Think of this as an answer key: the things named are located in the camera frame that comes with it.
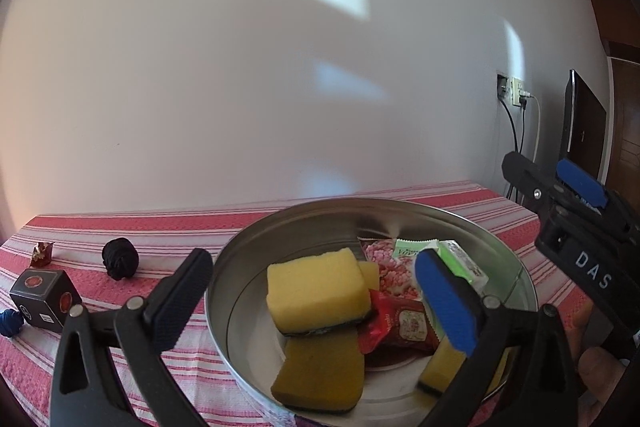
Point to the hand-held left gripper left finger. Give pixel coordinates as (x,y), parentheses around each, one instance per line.
(182,297)

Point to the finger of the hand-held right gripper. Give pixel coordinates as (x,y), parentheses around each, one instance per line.
(530,184)
(582,184)

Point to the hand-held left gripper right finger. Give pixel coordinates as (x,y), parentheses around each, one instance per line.
(445,302)

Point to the yellow sponge dark scouring pad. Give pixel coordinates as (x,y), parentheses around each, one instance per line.
(315,292)
(442,369)
(370,276)
(320,377)

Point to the round metal tin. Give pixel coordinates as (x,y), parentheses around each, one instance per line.
(300,227)

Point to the desktop with red striped cloth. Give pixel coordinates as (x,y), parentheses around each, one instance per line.
(150,232)

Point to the person's right hand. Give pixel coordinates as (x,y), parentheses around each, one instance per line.
(600,372)

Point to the green wrapped snack bar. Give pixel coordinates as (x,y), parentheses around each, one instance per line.
(462,264)

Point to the red snack packet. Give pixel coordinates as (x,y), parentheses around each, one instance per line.
(400,322)

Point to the black monitor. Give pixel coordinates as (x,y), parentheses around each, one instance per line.
(587,127)

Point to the pink snack packet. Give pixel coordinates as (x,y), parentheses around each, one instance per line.
(395,272)

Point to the green white snack packet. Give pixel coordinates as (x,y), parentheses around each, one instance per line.
(407,249)

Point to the black yarn ball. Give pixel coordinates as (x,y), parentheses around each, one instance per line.
(120,258)

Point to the wooden cabinet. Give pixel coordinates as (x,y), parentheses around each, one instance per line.
(625,117)

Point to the black cube box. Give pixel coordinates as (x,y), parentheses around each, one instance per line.
(40,302)

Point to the red gold candy wrapper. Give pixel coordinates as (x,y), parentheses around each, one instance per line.
(41,254)

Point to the blue yarn ball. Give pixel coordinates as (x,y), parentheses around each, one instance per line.
(10,323)

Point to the white wall socket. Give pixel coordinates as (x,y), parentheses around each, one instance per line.
(512,88)

